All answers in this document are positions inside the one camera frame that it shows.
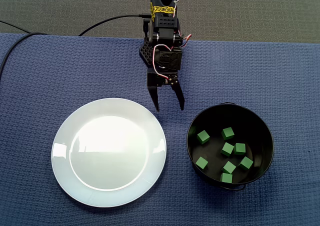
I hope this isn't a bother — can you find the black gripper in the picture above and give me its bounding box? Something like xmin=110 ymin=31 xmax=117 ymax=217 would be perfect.
xmin=146 ymin=45 xmax=186 ymax=112

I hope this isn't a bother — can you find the green cube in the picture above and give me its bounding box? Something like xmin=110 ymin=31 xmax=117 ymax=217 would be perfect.
xmin=221 ymin=160 xmax=237 ymax=174
xmin=195 ymin=156 xmax=209 ymax=170
xmin=233 ymin=142 xmax=246 ymax=156
xmin=221 ymin=126 xmax=236 ymax=141
xmin=220 ymin=172 xmax=234 ymax=184
xmin=220 ymin=142 xmax=235 ymax=157
xmin=196 ymin=130 xmax=211 ymax=145
xmin=238 ymin=156 xmax=254 ymax=171

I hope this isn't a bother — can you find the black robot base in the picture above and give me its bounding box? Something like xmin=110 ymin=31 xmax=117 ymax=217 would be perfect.
xmin=139 ymin=35 xmax=154 ymax=69

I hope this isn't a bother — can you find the black metal bucket container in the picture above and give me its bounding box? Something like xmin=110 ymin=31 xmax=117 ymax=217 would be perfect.
xmin=186 ymin=102 xmax=275 ymax=192

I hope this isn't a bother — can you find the white round plate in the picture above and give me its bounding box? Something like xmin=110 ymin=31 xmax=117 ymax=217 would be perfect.
xmin=51 ymin=97 xmax=168 ymax=209

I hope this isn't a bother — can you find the blue waffle weave cloth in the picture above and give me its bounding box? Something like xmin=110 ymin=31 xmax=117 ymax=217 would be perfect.
xmin=0 ymin=32 xmax=320 ymax=226

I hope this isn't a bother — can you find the thick black cable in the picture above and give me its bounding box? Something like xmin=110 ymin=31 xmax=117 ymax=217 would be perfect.
xmin=0 ymin=13 xmax=151 ymax=84

